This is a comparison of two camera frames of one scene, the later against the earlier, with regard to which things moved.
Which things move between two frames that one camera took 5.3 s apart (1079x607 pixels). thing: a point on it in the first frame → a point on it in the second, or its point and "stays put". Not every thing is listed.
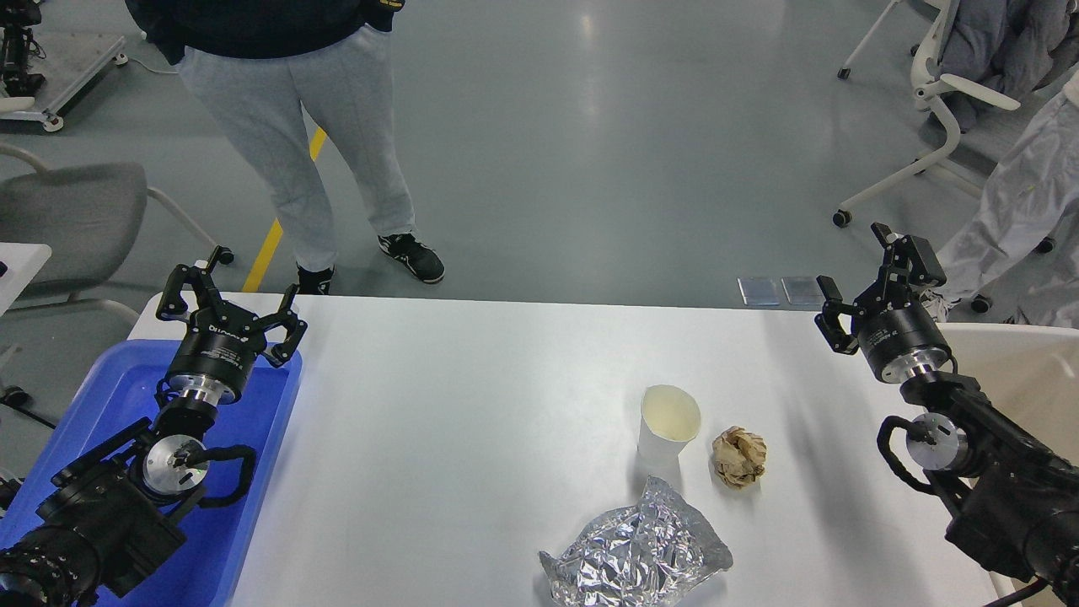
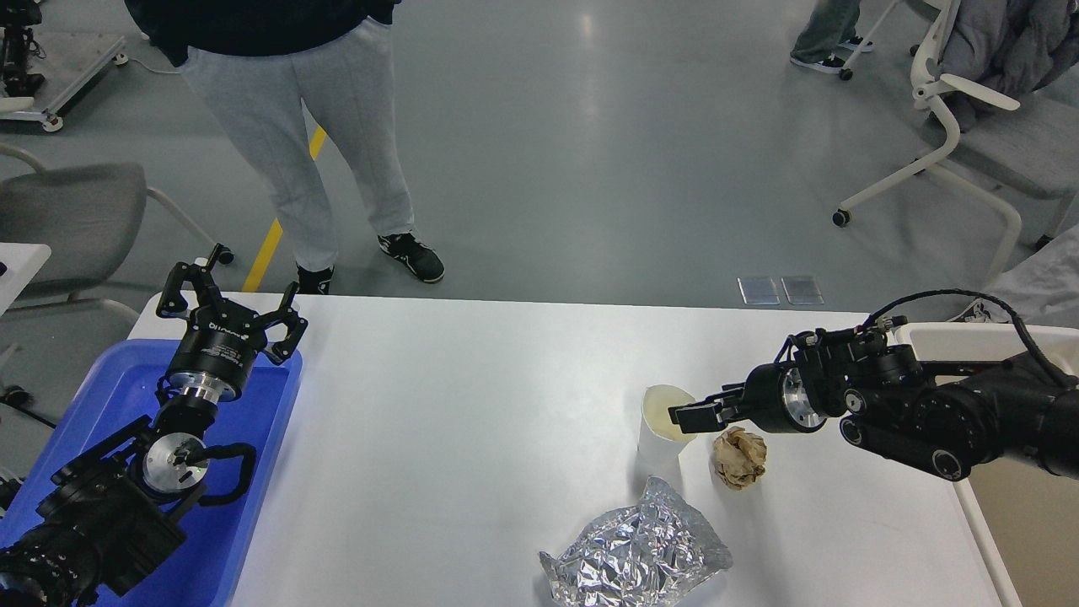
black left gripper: x=221 y=346 stays put
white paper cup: x=670 y=419 stays put
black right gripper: x=897 y=338 → x=775 y=400
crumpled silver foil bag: x=657 y=553 stays put
